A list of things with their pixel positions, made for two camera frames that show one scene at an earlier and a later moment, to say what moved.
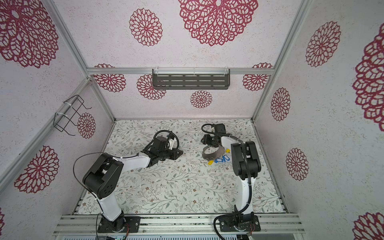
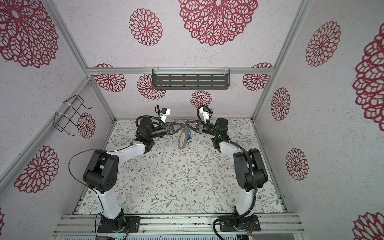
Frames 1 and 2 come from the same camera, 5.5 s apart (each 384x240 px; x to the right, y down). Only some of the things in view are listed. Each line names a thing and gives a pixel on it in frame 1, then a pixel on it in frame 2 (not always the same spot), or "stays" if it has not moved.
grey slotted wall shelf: x=191 y=79 stays
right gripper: x=207 y=139 → x=199 y=124
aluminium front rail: x=87 y=224 stays
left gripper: x=176 y=155 → x=168 y=124
